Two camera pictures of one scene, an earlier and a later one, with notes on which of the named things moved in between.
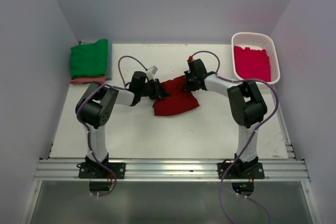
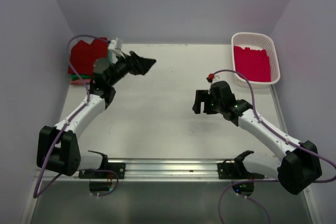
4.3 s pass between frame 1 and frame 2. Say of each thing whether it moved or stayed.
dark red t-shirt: moved
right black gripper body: moved
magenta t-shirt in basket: stayed
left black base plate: stayed
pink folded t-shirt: stayed
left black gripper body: moved
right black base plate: stayed
